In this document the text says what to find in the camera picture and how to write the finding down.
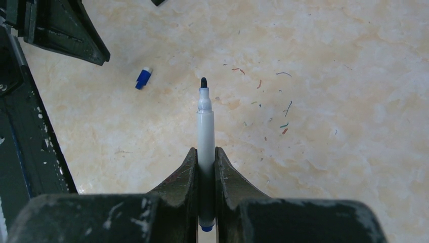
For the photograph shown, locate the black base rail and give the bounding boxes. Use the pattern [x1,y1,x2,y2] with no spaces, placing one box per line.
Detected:
[1,28,77,238]

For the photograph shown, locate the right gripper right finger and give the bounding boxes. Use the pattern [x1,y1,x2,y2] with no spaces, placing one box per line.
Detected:
[214,147,270,242]

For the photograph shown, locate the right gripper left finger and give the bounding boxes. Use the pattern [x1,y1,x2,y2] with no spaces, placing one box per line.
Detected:
[141,148,198,242]

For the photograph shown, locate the blue pen cap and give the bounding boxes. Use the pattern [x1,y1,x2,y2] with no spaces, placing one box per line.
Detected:
[135,67,152,90]

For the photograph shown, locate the white blue-tip pen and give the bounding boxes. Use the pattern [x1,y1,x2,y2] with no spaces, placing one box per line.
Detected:
[197,77,216,232]

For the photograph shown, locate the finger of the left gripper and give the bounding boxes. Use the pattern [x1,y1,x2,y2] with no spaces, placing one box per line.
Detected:
[23,0,110,66]

